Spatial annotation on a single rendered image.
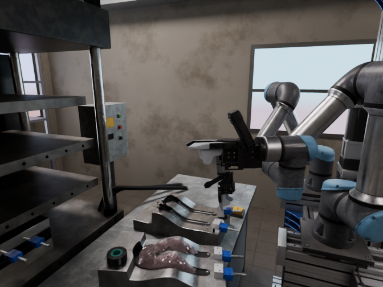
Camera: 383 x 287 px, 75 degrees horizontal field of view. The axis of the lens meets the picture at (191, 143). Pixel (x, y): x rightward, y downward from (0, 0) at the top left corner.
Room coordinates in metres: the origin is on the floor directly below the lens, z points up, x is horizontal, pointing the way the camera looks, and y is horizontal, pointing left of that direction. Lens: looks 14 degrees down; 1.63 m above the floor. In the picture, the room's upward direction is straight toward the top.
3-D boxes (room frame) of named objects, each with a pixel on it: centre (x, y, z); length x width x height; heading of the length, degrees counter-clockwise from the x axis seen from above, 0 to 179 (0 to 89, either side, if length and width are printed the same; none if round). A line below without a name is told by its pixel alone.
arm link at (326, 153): (1.32, -0.72, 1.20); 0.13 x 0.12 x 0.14; 14
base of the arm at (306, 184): (1.31, -0.72, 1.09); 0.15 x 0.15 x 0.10
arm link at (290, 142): (0.69, -0.30, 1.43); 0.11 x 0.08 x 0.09; 95
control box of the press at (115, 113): (1.76, 0.62, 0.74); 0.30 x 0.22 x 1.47; 158
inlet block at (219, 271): (0.86, -0.16, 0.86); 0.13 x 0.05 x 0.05; 85
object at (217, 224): (1.14, -0.18, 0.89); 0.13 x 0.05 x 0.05; 68
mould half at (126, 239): (0.93, 0.11, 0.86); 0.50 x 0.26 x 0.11; 85
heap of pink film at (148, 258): (0.94, 0.10, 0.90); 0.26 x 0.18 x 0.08; 85
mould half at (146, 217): (1.29, 0.05, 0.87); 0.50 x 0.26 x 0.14; 68
